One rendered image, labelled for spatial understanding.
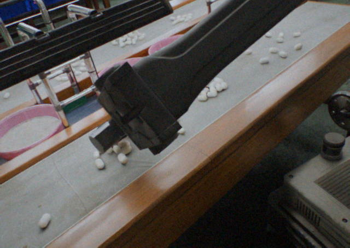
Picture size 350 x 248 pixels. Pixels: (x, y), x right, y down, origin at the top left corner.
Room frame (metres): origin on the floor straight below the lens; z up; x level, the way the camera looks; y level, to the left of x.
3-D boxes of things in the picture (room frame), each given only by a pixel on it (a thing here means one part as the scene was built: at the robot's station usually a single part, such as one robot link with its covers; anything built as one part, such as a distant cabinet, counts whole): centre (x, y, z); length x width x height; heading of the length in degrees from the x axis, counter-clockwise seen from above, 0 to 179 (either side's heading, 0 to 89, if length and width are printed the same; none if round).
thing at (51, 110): (0.91, 0.52, 0.72); 0.27 x 0.27 x 0.10
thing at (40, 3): (1.17, 0.49, 0.90); 0.20 x 0.19 x 0.45; 125
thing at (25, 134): (0.91, 0.52, 0.71); 0.22 x 0.22 x 0.06
